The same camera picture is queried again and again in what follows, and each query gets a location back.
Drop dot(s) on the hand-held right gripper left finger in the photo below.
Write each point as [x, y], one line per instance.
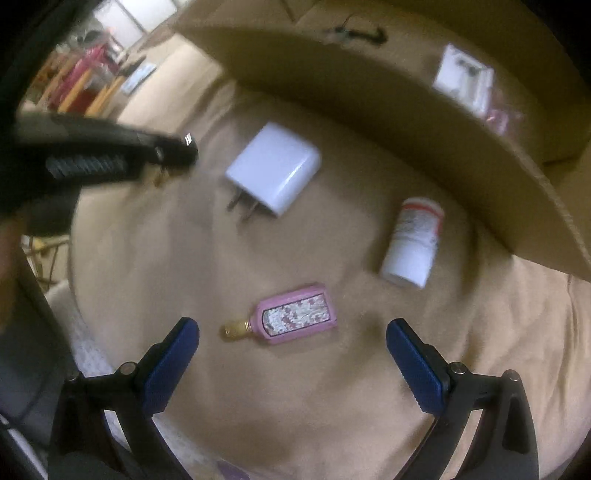
[171, 364]

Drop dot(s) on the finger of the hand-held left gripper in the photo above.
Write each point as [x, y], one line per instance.
[115, 138]
[87, 167]

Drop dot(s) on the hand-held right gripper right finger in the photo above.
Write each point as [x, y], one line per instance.
[415, 369]

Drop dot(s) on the pink perfume bottle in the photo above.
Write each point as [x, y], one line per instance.
[295, 316]

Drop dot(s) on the cardboard box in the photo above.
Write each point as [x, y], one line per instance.
[369, 92]

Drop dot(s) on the wooden chair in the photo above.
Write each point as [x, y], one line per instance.
[99, 99]

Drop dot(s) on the red clutter pile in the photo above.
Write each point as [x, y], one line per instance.
[90, 60]

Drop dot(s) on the white pill bottle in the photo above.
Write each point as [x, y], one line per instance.
[411, 249]

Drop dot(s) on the white remote control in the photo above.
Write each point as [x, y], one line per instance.
[461, 78]

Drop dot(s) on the white wall charger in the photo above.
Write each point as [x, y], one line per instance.
[277, 170]

